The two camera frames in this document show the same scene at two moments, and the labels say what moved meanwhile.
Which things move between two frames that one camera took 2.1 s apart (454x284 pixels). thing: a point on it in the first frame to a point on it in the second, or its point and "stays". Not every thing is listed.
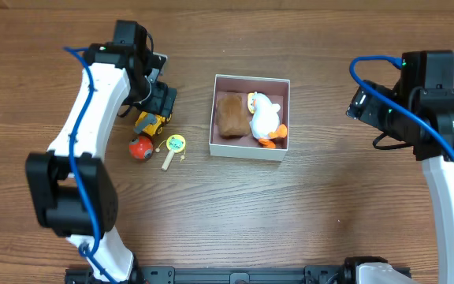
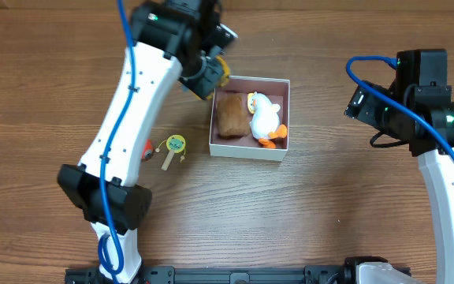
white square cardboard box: [277, 90] stays
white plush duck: [265, 122] stays
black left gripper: [163, 99] to [206, 84]
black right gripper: [363, 106] stays
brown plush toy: [232, 114] stays
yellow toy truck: [150, 124] to [216, 76]
